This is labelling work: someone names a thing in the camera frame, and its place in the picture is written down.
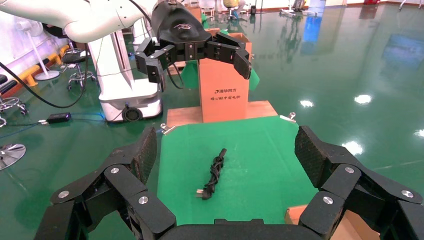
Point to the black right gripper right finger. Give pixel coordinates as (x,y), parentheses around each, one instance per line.
(338,179)

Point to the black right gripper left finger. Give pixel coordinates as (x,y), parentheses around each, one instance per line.
(122,185)

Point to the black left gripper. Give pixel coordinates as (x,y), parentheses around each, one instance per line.
(180,30)

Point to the black computer mouse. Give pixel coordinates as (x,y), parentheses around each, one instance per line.
(215,172)

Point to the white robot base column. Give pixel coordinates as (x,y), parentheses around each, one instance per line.
(116,76)

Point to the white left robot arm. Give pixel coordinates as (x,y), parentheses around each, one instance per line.
(89,20)

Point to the tall printed cardboard box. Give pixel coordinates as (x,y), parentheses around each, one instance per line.
(223,96)

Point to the flat open cardboard box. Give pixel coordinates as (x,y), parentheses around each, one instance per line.
(357,228)

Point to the green fabric sheet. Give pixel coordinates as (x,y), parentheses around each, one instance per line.
(190,76)

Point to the person in yellow top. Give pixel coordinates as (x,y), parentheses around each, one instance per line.
(232,2)

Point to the metal binder clip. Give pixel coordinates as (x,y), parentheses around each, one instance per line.
(287,117)
(167,128)

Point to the green table cloth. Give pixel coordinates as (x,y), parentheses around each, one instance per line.
(258,165)

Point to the black power adapter brick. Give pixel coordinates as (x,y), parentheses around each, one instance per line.
(59,118)

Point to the chrome round chair base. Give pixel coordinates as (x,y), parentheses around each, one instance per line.
(10,155)

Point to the black stool chrome base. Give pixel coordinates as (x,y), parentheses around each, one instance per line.
(74,58)

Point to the yellow floor barrier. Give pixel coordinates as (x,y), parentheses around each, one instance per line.
(31,74)

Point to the black wheeled chair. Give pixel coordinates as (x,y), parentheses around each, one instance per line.
(8,86)

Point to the white floor fan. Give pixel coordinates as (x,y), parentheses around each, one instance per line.
(39,56)

